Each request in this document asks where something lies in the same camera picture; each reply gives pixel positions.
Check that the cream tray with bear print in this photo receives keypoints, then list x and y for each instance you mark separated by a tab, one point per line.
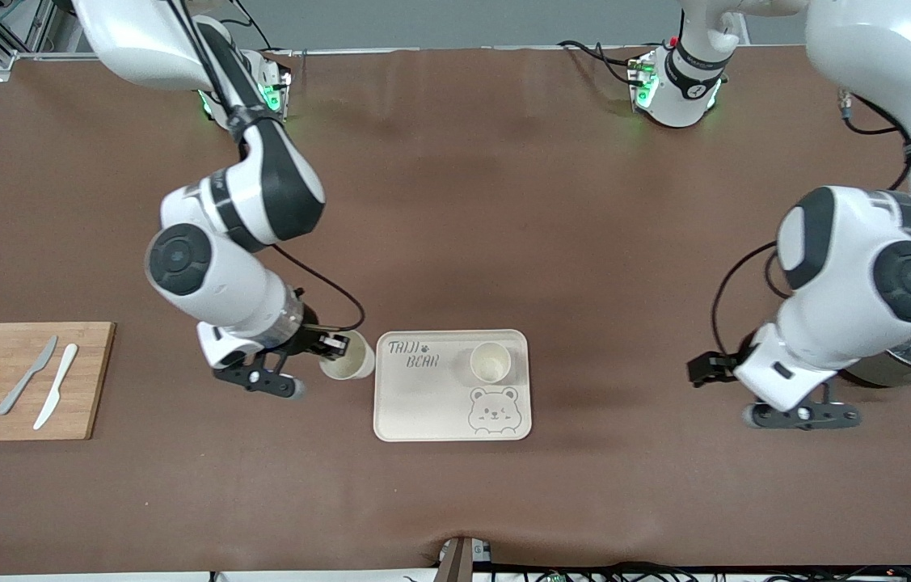
423	404

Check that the bamboo cutting board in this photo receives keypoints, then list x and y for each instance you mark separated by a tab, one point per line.
91	388

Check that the brown table cover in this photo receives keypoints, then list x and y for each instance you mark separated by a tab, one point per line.
455	202

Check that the white plastic cup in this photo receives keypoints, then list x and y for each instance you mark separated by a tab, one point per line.
491	362
356	364

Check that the grey-green electric pot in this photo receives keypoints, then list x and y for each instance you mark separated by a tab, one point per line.
875	374

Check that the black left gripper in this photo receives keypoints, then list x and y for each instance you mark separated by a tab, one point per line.
719	365

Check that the white plastic knife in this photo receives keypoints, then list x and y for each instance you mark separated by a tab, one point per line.
56	384

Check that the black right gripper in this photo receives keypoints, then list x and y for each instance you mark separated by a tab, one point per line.
310	335

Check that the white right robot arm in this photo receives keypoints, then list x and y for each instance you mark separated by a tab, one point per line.
212	275

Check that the grey metal post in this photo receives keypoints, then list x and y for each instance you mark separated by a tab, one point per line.
455	562

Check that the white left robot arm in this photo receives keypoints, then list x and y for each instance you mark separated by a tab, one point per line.
851	267

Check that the grey plastic knife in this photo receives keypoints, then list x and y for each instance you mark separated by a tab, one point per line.
27	376

